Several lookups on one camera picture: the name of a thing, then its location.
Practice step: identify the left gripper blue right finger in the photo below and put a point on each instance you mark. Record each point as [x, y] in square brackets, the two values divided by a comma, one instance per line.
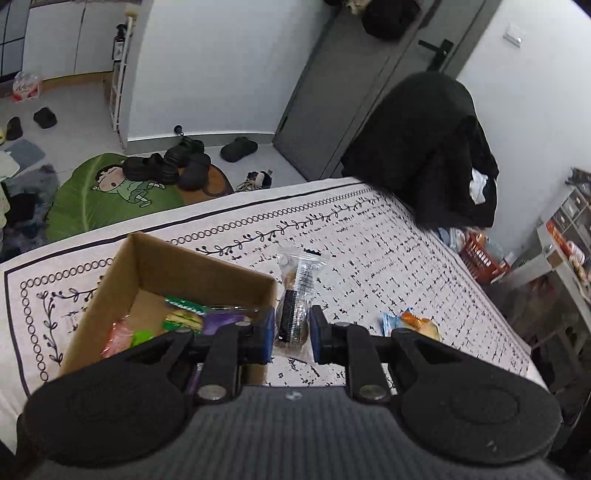
[352, 347]

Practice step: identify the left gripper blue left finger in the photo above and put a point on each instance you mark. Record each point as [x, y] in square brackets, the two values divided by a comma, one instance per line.
[255, 351]

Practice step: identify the purple wafer bar packet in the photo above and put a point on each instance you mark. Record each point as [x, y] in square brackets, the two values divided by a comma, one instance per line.
[215, 369]

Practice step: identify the blue plum snack packet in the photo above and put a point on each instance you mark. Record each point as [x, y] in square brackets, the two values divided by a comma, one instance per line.
[391, 322]

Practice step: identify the green milk bread packet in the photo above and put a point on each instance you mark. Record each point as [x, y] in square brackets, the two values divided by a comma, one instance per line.
[204, 320]

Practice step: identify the long biscuit stick packet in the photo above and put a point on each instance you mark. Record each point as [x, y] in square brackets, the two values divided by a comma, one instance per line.
[423, 326]

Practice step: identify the brown cardboard box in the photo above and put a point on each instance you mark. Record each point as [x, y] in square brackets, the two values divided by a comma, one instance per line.
[144, 272]

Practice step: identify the orange sausage snack packet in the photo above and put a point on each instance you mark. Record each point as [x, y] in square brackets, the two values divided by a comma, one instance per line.
[119, 339]

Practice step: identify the light green fruit packet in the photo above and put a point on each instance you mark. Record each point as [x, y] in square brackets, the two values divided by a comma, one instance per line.
[140, 337]

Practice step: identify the patterned white bed blanket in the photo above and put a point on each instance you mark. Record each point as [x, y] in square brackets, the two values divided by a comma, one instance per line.
[356, 252]

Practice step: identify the red plastic basket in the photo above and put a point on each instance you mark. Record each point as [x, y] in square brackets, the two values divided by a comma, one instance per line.
[481, 264]

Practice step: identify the black white sneaker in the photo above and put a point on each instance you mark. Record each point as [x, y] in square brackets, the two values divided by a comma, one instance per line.
[256, 180]

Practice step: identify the pile of black shoes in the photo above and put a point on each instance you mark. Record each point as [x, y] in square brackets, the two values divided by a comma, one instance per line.
[185, 165]

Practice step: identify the black slipper by door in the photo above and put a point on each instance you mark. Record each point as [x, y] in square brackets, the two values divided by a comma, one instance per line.
[238, 149]

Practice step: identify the white desk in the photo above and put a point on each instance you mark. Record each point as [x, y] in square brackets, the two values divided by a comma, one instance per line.
[540, 284]

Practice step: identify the black clothes over chair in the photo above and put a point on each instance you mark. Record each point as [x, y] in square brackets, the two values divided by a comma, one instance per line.
[425, 145]

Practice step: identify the green leaf cartoon rug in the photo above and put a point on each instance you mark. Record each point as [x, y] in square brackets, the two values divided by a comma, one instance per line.
[98, 195]

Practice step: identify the drawer organizer on desk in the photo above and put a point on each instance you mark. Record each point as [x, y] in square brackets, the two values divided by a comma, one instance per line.
[570, 214]

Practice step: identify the grey fluffy rug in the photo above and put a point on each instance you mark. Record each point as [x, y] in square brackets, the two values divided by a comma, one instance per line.
[30, 196]

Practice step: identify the grey door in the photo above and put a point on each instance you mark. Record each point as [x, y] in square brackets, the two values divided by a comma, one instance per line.
[350, 72]

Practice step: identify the red white plastic bag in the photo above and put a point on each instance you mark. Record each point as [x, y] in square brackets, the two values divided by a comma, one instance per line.
[26, 86]

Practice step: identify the white kitchen cabinet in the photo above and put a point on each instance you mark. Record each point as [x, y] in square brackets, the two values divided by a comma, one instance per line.
[57, 39]

